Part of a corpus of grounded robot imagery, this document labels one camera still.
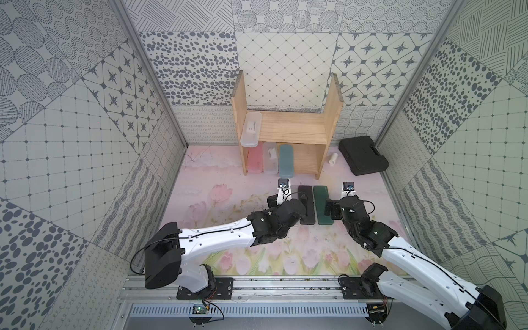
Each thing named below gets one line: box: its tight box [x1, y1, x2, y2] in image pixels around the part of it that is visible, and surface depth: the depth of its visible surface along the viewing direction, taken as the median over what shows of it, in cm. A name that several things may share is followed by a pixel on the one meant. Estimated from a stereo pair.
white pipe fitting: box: [328, 152, 339, 166], surface depth 112 cm
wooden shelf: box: [230, 70, 344, 180], surface depth 94 cm
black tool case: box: [338, 135, 390, 176], surface depth 114 cm
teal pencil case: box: [279, 143, 295, 179], surface depth 106 cm
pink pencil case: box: [247, 141, 264, 174], surface depth 106 cm
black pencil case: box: [298, 185, 316, 225], surface depth 100 cm
